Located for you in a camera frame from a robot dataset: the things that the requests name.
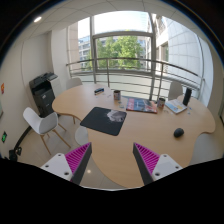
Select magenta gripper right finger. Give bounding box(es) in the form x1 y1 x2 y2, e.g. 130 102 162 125
133 143 182 185

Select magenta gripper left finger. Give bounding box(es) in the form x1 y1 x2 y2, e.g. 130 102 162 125
42 143 92 185

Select black computer mouse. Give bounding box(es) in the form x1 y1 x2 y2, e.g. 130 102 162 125
173 128 184 138

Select black mouse pad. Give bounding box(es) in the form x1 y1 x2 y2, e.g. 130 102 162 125
80 107 127 136

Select white chair wooden legs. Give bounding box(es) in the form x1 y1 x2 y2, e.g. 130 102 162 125
23 107 70 153

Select wooden meeting table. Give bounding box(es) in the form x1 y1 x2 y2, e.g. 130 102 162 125
52 84 215 188

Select colourful magazine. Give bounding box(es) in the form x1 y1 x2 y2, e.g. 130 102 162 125
126 98 157 113

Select open book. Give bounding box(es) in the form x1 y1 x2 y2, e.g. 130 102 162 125
165 99 187 114

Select white chair far right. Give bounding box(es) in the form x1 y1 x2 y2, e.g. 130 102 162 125
168 81 183 100

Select dark mug left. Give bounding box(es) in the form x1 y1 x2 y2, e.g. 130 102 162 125
113 90 121 100

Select black speaker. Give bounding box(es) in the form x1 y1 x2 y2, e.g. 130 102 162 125
183 88 192 106

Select white chair far left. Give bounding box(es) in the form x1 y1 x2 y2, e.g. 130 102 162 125
66 77 82 89

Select black office printer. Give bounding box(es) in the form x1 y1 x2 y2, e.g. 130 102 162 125
29 72 57 117

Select metal window railing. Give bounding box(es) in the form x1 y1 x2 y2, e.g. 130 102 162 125
67 57 203 100

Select ceiling light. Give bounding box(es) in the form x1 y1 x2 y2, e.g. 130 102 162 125
34 16 42 23

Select green wall sign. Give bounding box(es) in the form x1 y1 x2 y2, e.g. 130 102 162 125
1 131 8 143

